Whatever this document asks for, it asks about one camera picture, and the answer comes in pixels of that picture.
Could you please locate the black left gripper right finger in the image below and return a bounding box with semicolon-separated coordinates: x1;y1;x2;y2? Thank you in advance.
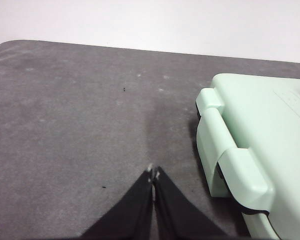
152;165;230;240

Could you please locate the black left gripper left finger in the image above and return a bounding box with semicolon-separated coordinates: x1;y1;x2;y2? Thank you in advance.
81;163;155;240

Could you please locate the mint green breakfast machine base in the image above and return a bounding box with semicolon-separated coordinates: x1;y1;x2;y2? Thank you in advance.
196;107;281;240

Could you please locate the mint green hinged griddle cover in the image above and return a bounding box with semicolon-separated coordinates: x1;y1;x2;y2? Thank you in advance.
195;72;300;240

